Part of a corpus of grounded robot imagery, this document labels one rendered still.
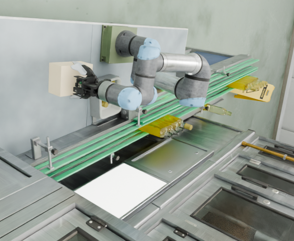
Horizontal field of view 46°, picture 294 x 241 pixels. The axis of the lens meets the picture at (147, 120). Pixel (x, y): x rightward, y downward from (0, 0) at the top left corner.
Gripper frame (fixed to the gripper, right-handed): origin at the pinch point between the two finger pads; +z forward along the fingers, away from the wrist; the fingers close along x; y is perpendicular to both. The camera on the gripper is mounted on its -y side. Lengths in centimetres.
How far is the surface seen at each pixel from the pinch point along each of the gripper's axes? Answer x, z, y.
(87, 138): 40, 23, -31
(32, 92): 14.4, 35.3, -4.5
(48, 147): 34.5, 13.6, 1.3
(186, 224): 61, -44, -34
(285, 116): 160, 99, -685
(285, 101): 125, 105, -679
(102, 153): 49, 17, -37
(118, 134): 40, 17, -49
